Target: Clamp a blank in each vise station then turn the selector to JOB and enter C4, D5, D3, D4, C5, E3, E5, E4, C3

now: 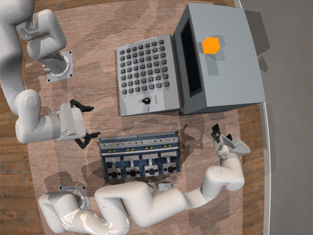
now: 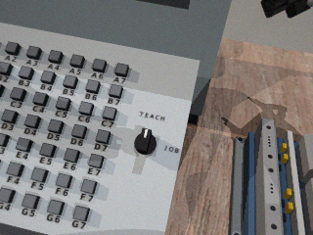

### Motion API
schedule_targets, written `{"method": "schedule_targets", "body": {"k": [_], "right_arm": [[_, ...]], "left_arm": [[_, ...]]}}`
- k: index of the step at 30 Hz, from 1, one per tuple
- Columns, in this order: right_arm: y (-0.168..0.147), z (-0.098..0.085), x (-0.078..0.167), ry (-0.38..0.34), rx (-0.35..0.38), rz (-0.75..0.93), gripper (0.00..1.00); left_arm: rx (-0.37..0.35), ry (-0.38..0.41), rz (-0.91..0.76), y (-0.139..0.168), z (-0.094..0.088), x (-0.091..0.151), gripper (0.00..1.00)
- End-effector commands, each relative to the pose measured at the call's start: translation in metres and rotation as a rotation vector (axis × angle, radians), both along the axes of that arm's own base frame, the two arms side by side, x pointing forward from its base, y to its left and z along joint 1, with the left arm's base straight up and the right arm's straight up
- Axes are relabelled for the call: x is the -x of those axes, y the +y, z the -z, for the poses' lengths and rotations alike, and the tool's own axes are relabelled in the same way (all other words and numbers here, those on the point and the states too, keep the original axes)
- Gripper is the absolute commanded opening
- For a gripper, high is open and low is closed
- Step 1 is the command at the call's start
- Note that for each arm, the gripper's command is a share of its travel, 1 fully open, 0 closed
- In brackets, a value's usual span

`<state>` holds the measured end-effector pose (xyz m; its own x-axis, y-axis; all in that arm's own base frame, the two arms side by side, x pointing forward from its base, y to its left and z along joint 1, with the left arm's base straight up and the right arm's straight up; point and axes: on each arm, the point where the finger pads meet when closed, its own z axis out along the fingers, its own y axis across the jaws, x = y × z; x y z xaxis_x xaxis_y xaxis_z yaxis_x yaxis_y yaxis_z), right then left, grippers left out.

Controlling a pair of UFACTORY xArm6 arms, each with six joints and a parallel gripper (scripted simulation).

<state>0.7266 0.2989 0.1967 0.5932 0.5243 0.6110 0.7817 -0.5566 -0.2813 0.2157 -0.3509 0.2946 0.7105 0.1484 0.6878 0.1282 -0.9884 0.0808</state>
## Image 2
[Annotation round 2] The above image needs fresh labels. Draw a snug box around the grey cabinet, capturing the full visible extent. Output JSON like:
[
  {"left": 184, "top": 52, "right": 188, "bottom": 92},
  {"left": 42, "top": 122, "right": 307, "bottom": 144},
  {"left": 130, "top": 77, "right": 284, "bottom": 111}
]
[{"left": 0, "top": 0, "right": 232, "bottom": 235}]

